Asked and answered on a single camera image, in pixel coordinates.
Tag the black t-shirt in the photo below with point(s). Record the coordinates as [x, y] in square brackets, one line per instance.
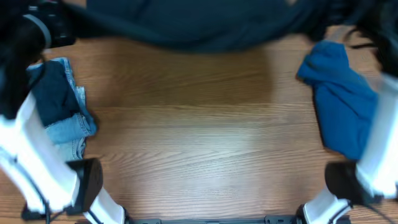
[208, 26]

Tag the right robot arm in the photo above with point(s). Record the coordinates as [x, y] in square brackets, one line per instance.
[373, 177]

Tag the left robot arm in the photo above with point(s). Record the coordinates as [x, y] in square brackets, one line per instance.
[50, 186]

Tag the folded blue jeans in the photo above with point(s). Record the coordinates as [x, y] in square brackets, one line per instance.
[81, 124]

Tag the folded light denim jeans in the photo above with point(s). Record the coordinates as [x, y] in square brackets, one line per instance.
[72, 150]

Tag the folded navy shirt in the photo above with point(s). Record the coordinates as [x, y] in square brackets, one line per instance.
[55, 97]

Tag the blue t-shirt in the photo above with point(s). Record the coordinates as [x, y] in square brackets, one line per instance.
[344, 102]

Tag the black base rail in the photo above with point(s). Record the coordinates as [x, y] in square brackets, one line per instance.
[269, 219]

